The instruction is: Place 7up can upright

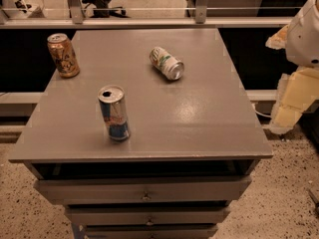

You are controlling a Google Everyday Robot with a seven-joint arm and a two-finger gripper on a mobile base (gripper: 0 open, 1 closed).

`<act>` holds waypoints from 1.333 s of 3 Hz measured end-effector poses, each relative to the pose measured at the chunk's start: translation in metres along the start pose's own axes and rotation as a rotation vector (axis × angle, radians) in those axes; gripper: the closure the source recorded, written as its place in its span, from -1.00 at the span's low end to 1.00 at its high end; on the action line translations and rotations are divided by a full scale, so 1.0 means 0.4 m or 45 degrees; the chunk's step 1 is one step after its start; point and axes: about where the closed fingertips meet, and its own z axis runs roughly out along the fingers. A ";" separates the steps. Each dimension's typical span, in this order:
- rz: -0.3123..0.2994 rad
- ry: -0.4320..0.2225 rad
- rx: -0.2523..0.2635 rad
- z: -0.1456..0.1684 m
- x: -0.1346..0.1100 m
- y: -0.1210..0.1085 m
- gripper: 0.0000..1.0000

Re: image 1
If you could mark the blue silver Red Bull can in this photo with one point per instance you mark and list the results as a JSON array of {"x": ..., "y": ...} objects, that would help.
[{"x": 113, "y": 108}]

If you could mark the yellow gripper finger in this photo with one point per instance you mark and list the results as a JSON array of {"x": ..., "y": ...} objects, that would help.
[
  {"x": 295, "y": 94},
  {"x": 278, "y": 40}
]

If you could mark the grey metal railing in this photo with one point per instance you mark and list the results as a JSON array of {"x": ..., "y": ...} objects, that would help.
[{"x": 73, "y": 14}]

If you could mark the green white 7up can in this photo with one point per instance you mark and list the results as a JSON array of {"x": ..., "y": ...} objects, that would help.
[{"x": 166, "y": 63}]

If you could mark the grey drawer cabinet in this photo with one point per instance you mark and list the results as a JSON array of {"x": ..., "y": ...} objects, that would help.
[{"x": 193, "y": 142}]

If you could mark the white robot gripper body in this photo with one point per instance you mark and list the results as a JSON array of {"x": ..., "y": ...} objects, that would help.
[{"x": 304, "y": 40}]

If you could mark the gold brown soda can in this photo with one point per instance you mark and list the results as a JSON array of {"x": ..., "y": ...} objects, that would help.
[{"x": 63, "y": 55}]

